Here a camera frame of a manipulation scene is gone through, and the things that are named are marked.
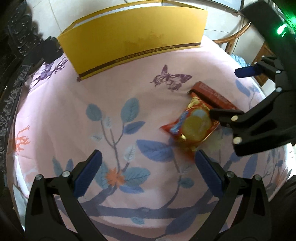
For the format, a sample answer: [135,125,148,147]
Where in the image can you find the wooden side cabinet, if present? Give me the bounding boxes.
[250,41,276,88]

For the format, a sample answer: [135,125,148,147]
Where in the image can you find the red brown snack bar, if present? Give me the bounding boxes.
[189,81,238,110]

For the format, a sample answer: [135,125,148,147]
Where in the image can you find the red yellow snack packet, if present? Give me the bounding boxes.
[161,93,219,148]

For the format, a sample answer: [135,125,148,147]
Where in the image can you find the yellow cardboard box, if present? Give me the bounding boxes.
[58,1,208,80]

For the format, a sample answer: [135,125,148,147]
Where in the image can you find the dark carved wooden furniture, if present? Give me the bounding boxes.
[1,1,63,176]

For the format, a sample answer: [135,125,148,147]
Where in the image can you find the light blue cloth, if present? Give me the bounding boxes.
[230,54,248,67]

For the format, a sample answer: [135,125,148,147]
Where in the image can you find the wooden chair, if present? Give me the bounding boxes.
[213,22,251,55]

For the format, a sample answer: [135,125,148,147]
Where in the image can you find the pink floral tablecloth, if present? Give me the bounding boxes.
[6,34,292,241]

